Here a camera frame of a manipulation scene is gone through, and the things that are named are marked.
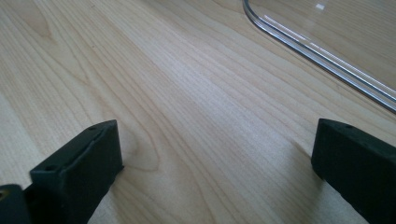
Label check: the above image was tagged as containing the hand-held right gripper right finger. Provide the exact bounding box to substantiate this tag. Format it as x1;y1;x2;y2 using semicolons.
310;118;396;224

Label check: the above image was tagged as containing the clear plastic tray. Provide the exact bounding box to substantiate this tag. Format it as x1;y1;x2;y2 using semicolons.
242;0;396;115

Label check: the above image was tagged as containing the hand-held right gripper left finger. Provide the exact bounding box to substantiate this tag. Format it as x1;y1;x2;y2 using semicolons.
23;119;124;224

